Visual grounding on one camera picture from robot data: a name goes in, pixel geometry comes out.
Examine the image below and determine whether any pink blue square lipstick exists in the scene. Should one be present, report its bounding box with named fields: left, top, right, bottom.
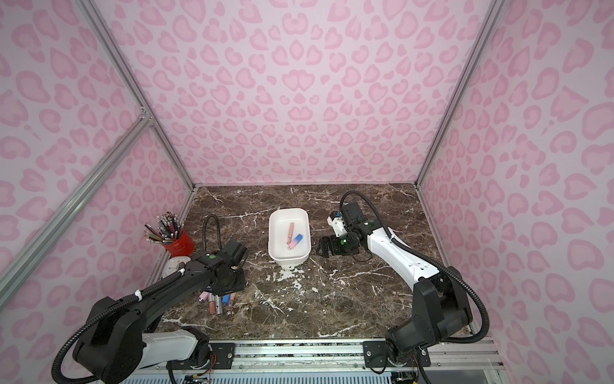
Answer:
left=287, top=234, right=304, bottom=251

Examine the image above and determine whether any white storage box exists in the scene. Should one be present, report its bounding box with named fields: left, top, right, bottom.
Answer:
left=268, top=208, right=312, bottom=269

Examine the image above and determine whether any pink lip gloss tube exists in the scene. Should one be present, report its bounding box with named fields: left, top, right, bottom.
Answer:
left=286, top=222, right=295, bottom=245

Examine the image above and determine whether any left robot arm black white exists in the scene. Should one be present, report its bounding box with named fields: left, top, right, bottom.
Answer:
left=63, top=240, right=247, bottom=383

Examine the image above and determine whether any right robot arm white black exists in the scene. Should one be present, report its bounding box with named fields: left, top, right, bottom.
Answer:
left=317, top=202, right=473, bottom=366

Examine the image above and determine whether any silver lipstick tube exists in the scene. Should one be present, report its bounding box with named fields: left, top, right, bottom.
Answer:
left=214, top=295, right=223, bottom=315

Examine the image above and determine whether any bundle of coloured pencils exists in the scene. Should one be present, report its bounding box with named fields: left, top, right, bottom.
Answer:
left=144, top=211, right=185, bottom=245

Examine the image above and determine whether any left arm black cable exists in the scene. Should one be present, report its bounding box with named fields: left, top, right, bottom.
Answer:
left=50, top=213, right=224, bottom=384

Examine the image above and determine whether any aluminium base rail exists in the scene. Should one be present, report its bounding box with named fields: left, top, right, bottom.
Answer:
left=127, top=338, right=510, bottom=383

